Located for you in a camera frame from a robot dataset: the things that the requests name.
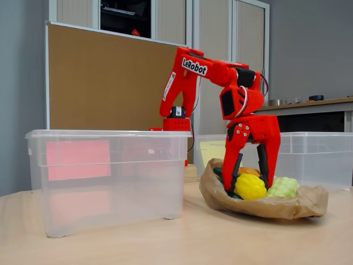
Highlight pink sticky note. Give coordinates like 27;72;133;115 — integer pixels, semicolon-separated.
45;140;111;182

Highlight cork pin board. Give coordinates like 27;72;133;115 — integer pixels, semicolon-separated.
45;21;191;130

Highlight clear plastic bin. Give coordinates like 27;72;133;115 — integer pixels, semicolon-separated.
192;131;353;191
24;129;193;238

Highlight yellow sticky note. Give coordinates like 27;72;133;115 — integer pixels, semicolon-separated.
200;140;228;167

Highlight grey metal cabinet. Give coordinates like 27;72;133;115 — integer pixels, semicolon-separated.
49;0;270;136

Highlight wooden background desk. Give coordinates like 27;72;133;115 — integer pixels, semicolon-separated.
255;96;353;133

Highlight wooden base block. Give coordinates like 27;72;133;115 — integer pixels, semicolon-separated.
184;164;200;183

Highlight black device in cabinet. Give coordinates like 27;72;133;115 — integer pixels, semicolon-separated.
100;0;152;39

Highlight crumpled brown paper bag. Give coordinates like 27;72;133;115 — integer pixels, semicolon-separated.
199;157;329;220

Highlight toy orange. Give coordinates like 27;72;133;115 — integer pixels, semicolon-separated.
238;167;261;177

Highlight light green toy grapes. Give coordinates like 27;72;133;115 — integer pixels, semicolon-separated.
266;177;301;198

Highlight yellow toy corn cob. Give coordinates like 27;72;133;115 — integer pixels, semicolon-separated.
234;173;268;201

